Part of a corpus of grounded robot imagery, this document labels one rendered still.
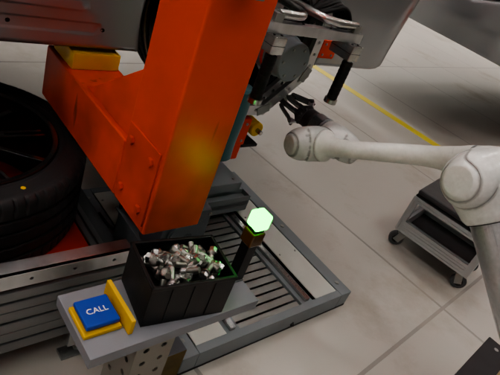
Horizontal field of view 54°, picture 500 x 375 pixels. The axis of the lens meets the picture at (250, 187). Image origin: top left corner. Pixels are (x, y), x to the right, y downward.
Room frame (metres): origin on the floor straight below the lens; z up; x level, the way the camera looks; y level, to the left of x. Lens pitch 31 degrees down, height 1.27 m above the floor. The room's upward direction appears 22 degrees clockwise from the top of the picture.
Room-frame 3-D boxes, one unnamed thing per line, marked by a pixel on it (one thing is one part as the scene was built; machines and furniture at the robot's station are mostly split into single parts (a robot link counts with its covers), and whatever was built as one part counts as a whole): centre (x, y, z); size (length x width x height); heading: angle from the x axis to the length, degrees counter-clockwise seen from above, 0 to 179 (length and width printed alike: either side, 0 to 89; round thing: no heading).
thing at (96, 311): (0.67, 0.19, 0.47); 0.07 x 0.07 x 0.02; 50
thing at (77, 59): (1.33, 0.59, 0.70); 0.14 x 0.14 x 0.05; 50
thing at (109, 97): (1.22, 0.45, 0.69); 0.52 x 0.17 x 0.35; 50
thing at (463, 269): (2.23, -1.01, 0.17); 0.43 x 0.36 x 0.34; 60
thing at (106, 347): (0.80, 0.08, 0.44); 0.43 x 0.17 x 0.03; 140
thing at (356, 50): (1.62, -0.11, 0.93); 0.09 x 0.05 x 0.05; 50
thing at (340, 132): (1.57, -0.22, 0.64); 0.16 x 0.13 x 0.11; 50
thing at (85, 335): (0.67, 0.19, 0.45); 0.08 x 0.08 x 0.01; 50
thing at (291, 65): (1.58, 0.10, 0.85); 0.21 x 0.14 x 0.14; 50
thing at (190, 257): (0.81, 0.07, 0.51); 0.20 x 0.14 x 0.13; 131
